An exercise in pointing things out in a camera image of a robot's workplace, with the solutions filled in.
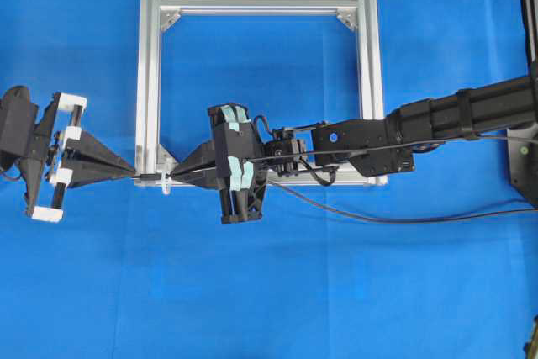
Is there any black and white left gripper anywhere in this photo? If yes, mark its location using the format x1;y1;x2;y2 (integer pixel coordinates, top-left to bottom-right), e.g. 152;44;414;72
23;92;136;223

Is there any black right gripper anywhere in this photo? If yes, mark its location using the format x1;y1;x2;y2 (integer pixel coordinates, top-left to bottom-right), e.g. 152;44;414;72
171;103;267;224

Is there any black wire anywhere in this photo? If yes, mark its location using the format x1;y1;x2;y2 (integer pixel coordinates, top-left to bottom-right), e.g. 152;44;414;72
134;135;538;224

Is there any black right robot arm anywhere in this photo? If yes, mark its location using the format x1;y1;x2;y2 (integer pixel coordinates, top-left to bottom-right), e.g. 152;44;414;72
169;63;537;224

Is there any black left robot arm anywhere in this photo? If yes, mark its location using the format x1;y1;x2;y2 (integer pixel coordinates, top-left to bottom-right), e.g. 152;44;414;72
1;86;136;223

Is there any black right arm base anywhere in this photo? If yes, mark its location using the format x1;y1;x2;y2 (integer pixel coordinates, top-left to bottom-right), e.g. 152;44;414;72
506;0;538;211

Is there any blue table cloth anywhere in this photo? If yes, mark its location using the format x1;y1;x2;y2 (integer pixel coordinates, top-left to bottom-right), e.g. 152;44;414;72
1;0;537;358

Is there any white string loop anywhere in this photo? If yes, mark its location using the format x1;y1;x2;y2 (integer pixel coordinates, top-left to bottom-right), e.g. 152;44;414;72
158;156;176;197

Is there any aluminium extrusion frame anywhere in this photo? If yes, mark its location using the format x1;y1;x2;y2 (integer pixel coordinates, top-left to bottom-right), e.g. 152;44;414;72
134;0;385;191

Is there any black left camera cable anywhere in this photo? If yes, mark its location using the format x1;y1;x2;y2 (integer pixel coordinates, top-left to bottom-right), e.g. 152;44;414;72
0;165;26;183

